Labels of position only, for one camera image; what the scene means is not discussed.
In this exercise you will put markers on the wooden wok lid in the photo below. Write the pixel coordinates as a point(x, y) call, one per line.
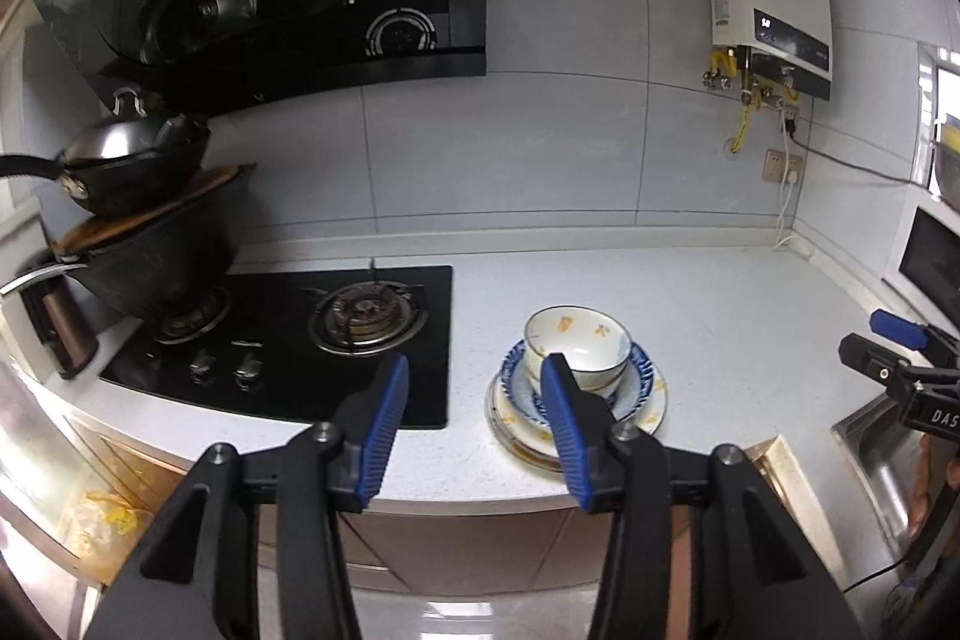
point(202, 190)

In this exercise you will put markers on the gas burner grate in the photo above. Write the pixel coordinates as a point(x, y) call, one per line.
point(367, 314)
point(195, 317)

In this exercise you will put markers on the black glass gas cooktop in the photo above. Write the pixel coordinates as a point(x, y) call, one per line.
point(285, 385)

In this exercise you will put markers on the brown knife holder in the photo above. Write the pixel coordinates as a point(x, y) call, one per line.
point(67, 332)

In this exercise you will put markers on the black microwave oven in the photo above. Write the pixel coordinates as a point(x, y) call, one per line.
point(930, 261)

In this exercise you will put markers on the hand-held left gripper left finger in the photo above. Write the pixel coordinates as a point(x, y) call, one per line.
point(382, 437)

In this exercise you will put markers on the large bear print plate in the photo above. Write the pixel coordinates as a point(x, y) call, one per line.
point(656, 419)

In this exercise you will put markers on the stainless steel sink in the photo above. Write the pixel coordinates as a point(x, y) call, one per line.
point(874, 452)

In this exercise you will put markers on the metal cooktop knob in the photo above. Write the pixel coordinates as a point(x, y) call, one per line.
point(201, 366)
point(247, 368)

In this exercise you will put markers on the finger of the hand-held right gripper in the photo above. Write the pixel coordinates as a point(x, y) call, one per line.
point(870, 362)
point(896, 326)

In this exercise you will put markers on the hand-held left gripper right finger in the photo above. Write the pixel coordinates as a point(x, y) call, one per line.
point(570, 437)

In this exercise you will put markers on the small steel wok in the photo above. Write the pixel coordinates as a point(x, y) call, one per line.
point(127, 160)

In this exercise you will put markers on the beige wall socket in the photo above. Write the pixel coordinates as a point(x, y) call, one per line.
point(776, 164)

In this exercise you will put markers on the blue and white bowl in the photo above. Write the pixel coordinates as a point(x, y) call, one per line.
point(639, 377)

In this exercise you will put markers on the person's right hand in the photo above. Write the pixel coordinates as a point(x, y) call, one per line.
point(921, 490)

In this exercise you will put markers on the large black wok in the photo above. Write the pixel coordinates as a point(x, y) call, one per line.
point(172, 257)

